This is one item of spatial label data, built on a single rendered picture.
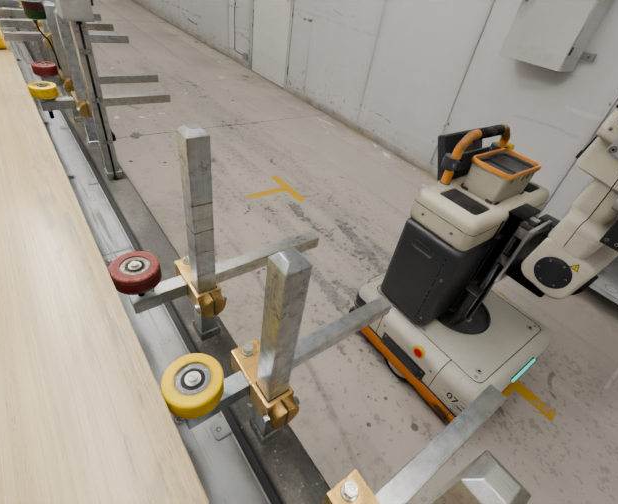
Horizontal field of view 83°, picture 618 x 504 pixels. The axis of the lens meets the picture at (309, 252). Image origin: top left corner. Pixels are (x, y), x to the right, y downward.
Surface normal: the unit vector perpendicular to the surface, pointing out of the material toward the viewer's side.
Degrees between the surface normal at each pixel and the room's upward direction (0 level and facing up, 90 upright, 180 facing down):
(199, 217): 90
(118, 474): 0
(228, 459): 0
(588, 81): 90
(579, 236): 90
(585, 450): 0
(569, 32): 90
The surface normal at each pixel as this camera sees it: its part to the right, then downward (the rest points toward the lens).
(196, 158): 0.59, 0.58
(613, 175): -0.80, 0.29
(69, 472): 0.14, -0.76
